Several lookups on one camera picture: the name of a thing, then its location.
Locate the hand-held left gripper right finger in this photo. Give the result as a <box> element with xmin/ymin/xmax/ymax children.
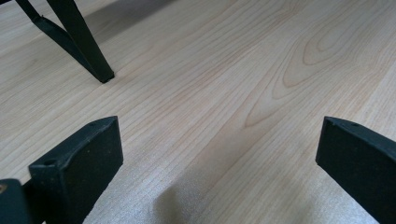
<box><xmin>315</xmin><ymin>116</ymin><xmax>396</xmax><ymax>224</ymax></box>

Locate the black two-tier shelf rack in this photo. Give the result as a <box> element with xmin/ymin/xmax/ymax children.
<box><xmin>13</xmin><ymin>0</ymin><xmax>116</xmax><ymax>84</ymax></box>

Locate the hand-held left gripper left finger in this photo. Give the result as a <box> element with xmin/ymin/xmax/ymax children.
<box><xmin>28</xmin><ymin>116</ymin><xmax>124</xmax><ymax>224</ymax></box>

